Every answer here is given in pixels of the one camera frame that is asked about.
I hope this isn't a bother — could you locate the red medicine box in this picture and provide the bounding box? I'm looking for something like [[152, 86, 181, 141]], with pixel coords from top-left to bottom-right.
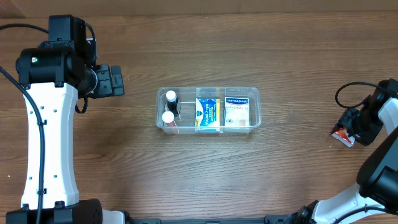
[[331, 127, 355, 147]]

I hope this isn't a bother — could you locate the black bottle white cap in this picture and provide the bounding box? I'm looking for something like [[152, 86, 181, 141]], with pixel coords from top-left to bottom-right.
[[166, 90, 181, 116]]

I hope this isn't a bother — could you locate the orange bottle white cap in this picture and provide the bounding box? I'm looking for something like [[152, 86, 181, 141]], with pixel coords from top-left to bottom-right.
[[162, 111, 177, 126]]

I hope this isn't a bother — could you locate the blue Vicks VapoDrops box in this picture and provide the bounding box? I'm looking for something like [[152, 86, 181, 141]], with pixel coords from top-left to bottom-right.
[[195, 98, 221, 127]]

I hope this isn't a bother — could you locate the white Hansaplast plaster box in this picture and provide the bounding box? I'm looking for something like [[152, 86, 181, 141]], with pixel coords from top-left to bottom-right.
[[224, 97, 249, 127]]

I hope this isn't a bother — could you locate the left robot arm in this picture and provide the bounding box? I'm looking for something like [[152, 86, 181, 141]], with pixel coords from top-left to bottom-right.
[[6, 47, 129, 223]]

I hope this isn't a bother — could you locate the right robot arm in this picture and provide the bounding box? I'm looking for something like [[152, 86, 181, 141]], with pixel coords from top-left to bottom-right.
[[284, 78, 397, 223]]

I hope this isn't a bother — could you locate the clear plastic container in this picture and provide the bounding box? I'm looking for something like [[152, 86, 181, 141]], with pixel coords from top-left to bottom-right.
[[155, 87, 262, 134]]

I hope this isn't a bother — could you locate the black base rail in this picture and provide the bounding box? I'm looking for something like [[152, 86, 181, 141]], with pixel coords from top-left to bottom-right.
[[126, 213, 297, 224]]

